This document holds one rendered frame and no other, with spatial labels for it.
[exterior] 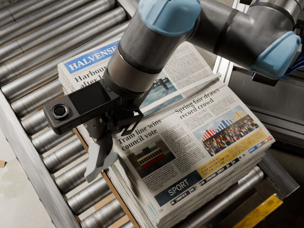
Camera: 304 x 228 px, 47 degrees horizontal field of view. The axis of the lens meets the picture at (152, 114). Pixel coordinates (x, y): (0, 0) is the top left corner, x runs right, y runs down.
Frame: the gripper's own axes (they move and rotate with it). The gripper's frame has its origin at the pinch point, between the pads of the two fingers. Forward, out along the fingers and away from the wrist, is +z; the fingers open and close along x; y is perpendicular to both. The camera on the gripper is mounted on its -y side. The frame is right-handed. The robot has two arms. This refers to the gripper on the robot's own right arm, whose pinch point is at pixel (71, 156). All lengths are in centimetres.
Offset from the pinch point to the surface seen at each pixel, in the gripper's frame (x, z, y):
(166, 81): 4.1, -13.1, 20.4
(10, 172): 55, 101, 37
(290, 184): -26, -3, 49
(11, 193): 45, 103, 34
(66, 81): 14.7, -4.3, 5.1
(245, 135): -14.4, -15.8, 25.6
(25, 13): 63, 14, 23
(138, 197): -12.5, -1.2, 6.9
